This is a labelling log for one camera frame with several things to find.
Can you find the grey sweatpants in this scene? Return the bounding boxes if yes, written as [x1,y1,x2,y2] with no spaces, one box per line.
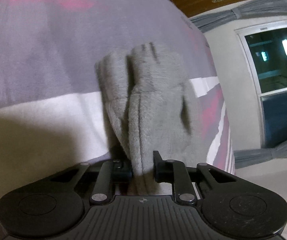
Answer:
[95,43,207,195]

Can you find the grey right curtain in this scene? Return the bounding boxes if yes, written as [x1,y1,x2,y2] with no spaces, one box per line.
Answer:
[234,141,287,169]

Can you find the grey curtain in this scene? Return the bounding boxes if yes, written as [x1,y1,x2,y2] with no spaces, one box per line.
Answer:
[234,141,287,169]
[191,0,287,33]

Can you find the striped pink purple bed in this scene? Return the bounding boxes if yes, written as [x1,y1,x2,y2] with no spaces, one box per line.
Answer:
[0,0,235,198]

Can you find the white framed window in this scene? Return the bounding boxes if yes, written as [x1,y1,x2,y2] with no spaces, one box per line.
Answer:
[236,20,287,148]

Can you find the grey left curtain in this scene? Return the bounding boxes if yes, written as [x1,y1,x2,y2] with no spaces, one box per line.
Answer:
[191,0,287,33]

